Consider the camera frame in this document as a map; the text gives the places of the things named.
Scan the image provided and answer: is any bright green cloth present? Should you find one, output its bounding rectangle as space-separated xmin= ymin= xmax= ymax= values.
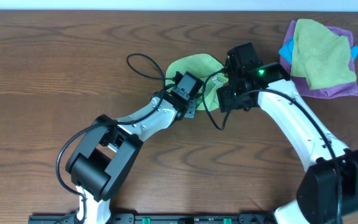
xmin=165 ymin=54 xmax=229 ymax=111

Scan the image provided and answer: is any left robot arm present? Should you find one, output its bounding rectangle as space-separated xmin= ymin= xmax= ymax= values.
xmin=65 ymin=91 xmax=196 ymax=223

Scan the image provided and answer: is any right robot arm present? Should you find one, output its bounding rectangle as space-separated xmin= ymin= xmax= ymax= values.
xmin=219 ymin=43 xmax=358 ymax=223

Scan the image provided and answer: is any blue cloth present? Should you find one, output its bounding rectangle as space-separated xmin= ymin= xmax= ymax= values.
xmin=278 ymin=37 xmax=358 ymax=65

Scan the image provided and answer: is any olive green cloth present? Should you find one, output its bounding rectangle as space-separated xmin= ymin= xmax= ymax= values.
xmin=291 ymin=19 xmax=357 ymax=90

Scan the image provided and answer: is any purple cloth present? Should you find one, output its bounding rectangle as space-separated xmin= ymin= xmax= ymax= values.
xmin=280 ymin=21 xmax=358 ymax=99

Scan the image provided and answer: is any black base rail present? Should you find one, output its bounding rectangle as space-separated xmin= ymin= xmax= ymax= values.
xmin=28 ymin=212 xmax=276 ymax=224

